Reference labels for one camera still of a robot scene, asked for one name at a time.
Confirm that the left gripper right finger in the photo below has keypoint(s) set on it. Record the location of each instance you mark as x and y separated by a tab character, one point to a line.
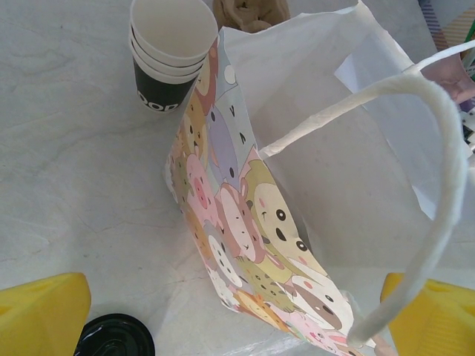
445	322

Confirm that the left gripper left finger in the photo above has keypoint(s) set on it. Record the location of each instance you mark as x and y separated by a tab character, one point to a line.
41	315

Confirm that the animal print paper gift bag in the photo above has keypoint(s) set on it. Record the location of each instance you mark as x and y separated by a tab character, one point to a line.
334	148

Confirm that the white paper coffee cup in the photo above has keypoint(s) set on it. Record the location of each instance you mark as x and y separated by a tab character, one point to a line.
174	29

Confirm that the black plastic cup lid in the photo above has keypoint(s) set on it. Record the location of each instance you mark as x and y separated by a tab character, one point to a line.
115	337

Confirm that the pink metal bucket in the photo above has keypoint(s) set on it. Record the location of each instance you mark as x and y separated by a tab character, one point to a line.
451	79

